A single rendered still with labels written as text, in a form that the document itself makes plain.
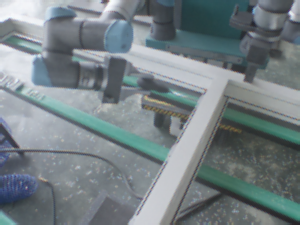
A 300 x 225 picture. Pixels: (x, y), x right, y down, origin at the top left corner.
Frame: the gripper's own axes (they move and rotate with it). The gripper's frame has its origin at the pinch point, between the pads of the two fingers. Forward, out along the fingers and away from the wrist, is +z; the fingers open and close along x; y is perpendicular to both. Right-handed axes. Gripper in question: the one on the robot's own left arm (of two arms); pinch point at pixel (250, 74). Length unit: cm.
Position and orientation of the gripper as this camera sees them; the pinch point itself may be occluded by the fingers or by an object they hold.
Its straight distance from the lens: 74.1
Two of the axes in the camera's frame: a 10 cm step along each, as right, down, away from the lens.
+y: 8.8, 3.4, -3.4
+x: 4.8, -6.6, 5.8
